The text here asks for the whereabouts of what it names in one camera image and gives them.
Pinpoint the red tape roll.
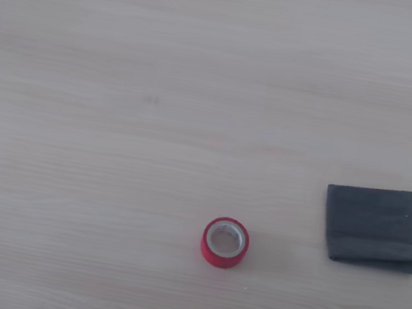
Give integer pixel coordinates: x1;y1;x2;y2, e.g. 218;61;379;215
197;213;253;273

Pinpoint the dark grey folded mat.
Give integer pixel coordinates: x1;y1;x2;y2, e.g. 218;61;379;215
316;178;412;275

